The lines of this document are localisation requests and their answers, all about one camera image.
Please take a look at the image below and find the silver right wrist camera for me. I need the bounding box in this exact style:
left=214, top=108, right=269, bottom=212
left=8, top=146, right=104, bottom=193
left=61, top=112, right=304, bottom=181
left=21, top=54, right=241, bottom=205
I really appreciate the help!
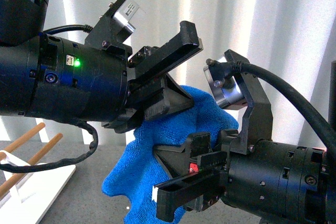
left=203, top=49, right=274, bottom=155

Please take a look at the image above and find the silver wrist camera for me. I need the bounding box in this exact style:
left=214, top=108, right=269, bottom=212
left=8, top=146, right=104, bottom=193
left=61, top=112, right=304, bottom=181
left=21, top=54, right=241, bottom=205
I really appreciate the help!
left=83, top=0, right=148, bottom=51
left=203, top=49, right=274, bottom=155

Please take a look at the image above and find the black left camera cable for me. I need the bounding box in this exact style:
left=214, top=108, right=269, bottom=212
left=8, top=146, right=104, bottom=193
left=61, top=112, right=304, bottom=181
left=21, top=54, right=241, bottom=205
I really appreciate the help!
left=0, top=24, right=99, bottom=174

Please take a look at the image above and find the blue microfiber cloth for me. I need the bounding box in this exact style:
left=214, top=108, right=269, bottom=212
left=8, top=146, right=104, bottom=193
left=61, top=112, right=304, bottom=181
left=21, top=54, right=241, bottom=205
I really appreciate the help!
left=102, top=86, right=239, bottom=223

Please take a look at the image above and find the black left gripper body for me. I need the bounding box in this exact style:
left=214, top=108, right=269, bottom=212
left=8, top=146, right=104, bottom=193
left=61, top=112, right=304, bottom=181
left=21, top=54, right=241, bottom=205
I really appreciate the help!
left=34, top=34, right=148, bottom=133

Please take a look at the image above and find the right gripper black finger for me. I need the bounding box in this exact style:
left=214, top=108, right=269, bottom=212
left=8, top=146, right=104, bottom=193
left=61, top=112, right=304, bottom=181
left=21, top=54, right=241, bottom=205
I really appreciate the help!
left=153, top=132, right=227, bottom=178
left=154, top=166, right=226, bottom=221

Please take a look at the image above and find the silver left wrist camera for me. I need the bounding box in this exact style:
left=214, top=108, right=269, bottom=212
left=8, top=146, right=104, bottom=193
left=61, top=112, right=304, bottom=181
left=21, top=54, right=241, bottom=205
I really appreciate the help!
left=83, top=0, right=148, bottom=51

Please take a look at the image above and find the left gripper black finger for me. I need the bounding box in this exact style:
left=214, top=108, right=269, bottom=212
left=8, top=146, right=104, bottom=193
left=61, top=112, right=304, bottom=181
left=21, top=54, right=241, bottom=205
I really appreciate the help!
left=128, top=74, right=194, bottom=121
left=129, top=20, right=203, bottom=82

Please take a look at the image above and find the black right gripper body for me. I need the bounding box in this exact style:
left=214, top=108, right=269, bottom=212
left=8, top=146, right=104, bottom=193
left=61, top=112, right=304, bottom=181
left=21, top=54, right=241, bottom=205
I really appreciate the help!
left=183, top=129, right=331, bottom=219

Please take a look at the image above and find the thick black right cable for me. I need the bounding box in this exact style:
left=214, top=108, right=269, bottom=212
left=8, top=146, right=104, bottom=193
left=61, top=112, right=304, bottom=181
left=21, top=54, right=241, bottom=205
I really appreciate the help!
left=230, top=60, right=336, bottom=156

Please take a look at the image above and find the white towel rack with wooden rods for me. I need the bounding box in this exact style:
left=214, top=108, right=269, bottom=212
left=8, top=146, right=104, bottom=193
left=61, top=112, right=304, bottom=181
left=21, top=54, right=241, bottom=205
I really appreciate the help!
left=1, top=122, right=76, bottom=223

